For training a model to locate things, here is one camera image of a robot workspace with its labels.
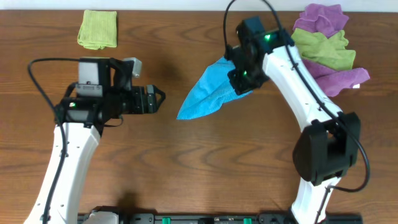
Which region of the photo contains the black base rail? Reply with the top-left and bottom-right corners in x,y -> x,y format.
77,205 -> 364,224

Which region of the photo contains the purple microfiber cloth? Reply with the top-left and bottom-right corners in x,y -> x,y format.
293,3 -> 349,38
302,59 -> 370,97

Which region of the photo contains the upper purple microfiber cloth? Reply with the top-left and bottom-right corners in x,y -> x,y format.
293,3 -> 349,38

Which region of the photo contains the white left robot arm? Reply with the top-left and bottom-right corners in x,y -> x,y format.
25,57 -> 165,223

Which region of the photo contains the crumpled green microfiber cloth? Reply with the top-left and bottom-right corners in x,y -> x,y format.
291,29 -> 356,70

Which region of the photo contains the folded green microfiber cloth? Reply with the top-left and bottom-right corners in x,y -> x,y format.
77,10 -> 118,50

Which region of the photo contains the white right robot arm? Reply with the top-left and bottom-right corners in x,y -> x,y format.
226,17 -> 363,223

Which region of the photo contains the lower purple microfiber cloth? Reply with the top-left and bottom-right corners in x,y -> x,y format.
302,59 -> 370,97

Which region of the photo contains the blue microfiber cloth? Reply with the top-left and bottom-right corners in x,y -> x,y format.
177,57 -> 252,120

